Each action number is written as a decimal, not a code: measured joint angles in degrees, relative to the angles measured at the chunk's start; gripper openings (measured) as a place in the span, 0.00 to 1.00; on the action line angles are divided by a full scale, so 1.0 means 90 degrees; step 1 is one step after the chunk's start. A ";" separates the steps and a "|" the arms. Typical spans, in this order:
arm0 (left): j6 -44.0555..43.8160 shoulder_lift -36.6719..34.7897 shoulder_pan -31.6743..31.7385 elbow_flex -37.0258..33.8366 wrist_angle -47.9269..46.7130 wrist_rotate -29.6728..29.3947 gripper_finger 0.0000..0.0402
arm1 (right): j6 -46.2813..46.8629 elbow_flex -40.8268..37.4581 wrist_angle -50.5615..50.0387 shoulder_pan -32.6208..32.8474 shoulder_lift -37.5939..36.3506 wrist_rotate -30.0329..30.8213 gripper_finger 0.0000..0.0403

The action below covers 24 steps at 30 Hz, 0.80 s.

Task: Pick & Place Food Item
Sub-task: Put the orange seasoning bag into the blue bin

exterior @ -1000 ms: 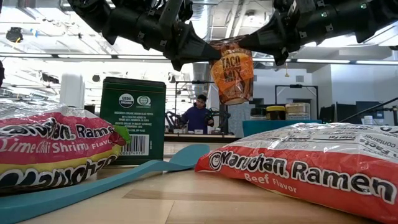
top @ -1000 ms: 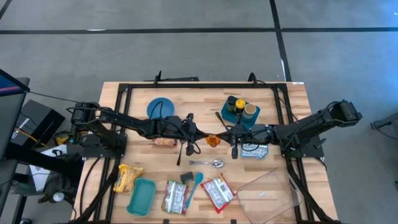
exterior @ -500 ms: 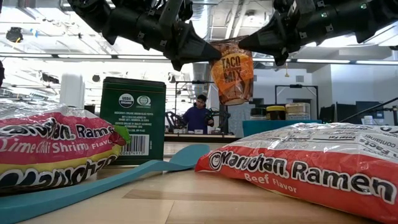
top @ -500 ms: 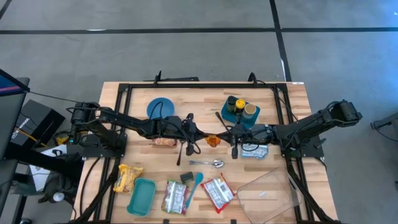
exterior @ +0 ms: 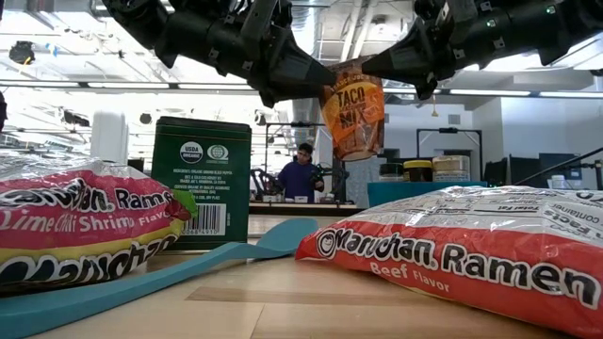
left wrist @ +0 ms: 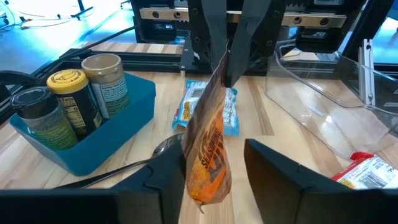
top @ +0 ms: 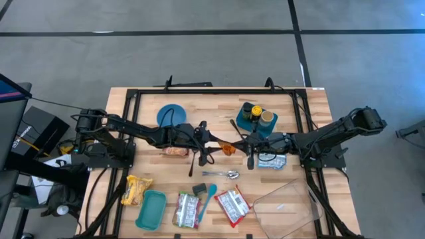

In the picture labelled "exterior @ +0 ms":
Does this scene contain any lime chili shrimp ramen packet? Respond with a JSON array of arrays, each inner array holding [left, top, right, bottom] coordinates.
[[0, 157, 199, 299]]

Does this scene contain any black overhead camera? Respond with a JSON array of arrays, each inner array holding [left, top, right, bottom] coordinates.
[[8, 40, 37, 66]]

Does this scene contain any person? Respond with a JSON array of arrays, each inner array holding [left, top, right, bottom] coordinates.
[[275, 142, 326, 204]]

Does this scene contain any teal plastic spoon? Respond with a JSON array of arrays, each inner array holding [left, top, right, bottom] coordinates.
[[0, 217, 320, 339]]

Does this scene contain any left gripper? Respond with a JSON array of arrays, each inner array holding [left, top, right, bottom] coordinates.
[[206, 0, 338, 109]]

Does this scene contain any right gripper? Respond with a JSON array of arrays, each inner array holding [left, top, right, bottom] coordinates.
[[361, 0, 543, 102]]

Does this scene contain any black lid small jar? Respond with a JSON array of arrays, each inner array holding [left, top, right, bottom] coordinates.
[[150, 116, 253, 252]]

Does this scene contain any beef flavor ramen packet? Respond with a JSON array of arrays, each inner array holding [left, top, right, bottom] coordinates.
[[294, 185, 603, 339]]

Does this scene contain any yellow lid spice jar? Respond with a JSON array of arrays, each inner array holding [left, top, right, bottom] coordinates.
[[318, 55, 386, 163], [403, 159, 434, 184]]

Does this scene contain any dark computer monitor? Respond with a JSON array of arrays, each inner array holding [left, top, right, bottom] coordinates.
[[507, 155, 542, 188], [539, 152, 591, 183]]

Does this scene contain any black lid glass jar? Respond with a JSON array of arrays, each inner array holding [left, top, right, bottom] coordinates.
[[378, 162, 404, 184]]

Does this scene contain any dark blue rectangular bin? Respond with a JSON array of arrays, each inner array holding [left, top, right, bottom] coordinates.
[[367, 181, 489, 208]]

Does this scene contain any silver ceiling air duct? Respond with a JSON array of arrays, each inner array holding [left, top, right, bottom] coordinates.
[[290, 96, 322, 145]]

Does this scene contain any white column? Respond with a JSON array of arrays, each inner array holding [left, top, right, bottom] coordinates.
[[90, 105, 130, 165]]

